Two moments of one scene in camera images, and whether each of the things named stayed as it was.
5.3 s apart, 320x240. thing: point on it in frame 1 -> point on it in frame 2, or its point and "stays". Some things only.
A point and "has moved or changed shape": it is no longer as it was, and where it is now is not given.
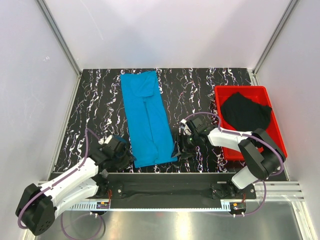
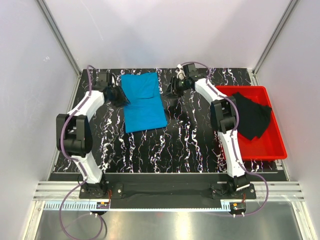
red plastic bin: (272, 129) stays
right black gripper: (177, 150) -> (171, 91)
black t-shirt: (243, 114) stays
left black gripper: (128, 158) -> (123, 101)
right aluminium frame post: (282, 21) stays
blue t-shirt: (151, 132) has moved or changed shape
